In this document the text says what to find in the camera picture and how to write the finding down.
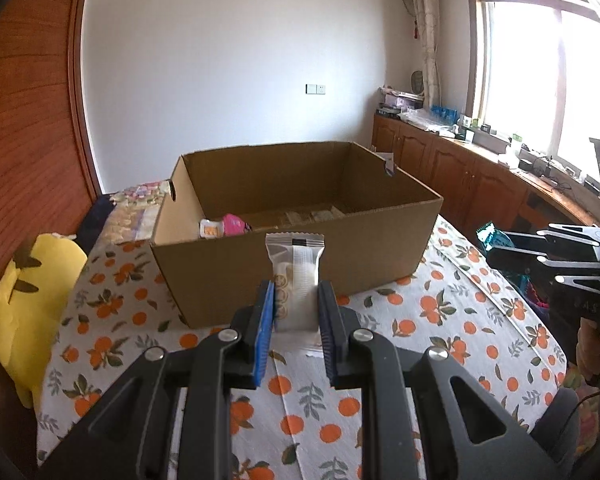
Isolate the white pastry packet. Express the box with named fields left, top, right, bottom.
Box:
left=265, top=232, right=325, bottom=333

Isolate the wooden louvred wardrobe door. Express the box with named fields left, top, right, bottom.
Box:
left=0, top=0, right=100, bottom=277

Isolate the pink snack packet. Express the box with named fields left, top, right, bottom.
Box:
left=222, top=214, right=251, bottom=236

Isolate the yellow plush toy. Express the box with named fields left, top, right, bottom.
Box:
left=0, top=233, right=86, bottom=410

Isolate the patterned curtain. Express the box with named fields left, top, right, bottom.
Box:
left=413, top=0, right=441, bottom=107

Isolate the wooden cabinet under window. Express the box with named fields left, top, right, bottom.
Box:
left=370, top=114, right=600, bottom=240

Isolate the window with wooden frame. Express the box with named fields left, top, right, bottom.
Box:
left=467, top=0, right=600, bottom=179

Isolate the small white orange packet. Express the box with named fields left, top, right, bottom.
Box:
left=199, top=219, right=224, bottom=240

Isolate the right hand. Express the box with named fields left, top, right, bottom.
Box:
left=576, top=318, right=600, bottom=388

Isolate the floral quilt on bed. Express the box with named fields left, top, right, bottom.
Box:
left=73, top=180, right=170, bottom=255

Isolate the white wall switch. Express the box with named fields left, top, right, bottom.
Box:
left=306, top=84, right=326, bottom=96

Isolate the teal snack packet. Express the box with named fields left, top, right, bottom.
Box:
left=476, top=222, right=514, bottom=254

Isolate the orange print white tablecloth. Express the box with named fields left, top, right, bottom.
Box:
left=36, top=219, right=567, bottom=479

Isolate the brown cardboard box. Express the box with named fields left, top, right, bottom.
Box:
left=151, top=142, right=442, bottom=330

